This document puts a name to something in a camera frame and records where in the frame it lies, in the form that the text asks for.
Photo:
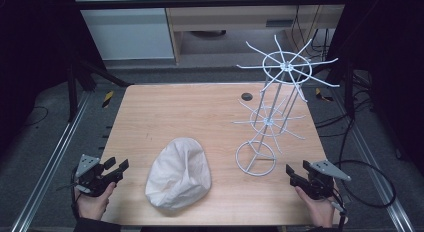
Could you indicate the white cloth hat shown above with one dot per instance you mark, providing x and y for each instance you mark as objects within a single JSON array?
[{"x": 180, "y": 175}]

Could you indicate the aluminium floor rail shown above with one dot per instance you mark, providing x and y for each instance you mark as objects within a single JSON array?
[
  {"x": 363, "y": 142},
  {"x": 50, "y": 162}
]

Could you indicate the yellow black striped tape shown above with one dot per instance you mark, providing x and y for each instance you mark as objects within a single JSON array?
[
  {"x": 322, "y": 96},
  {"x": 107, "y": 99}
]

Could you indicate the black horizontal frame bar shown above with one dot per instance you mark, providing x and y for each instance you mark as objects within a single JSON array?
[{"x": 200, "y": 3}]

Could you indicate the dark round table grommet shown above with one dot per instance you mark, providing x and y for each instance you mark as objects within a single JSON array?
[{"x": 247, "y": 96}]

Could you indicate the person's left hand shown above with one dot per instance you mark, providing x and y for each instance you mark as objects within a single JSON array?
[{"x": 93, "y": 207}]

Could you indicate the light wooden desk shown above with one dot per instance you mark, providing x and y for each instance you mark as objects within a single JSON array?
[{"x": 233, "y": 17}]

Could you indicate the black curtain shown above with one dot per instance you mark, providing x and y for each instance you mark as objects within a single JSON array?
[
  {"x": 390, "y": 58},
  {"x": 33, "y": 58}
]

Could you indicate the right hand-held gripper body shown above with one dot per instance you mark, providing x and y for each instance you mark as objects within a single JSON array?
[{"x": 325, "y": 170}]

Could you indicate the person's right hand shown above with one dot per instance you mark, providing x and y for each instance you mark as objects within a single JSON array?
[{"x": 321, "y": 212}]

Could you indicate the black metal stand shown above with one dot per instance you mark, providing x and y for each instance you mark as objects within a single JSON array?
[
  {"x": 349, "y": 92},
  {"x": 72, "y": 92}
]

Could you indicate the white cabinet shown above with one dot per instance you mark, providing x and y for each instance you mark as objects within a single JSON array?
[{"x": 128, "y": 32}]

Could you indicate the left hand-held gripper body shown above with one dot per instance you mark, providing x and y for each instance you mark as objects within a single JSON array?
[{"x": 87, "y": 165}]

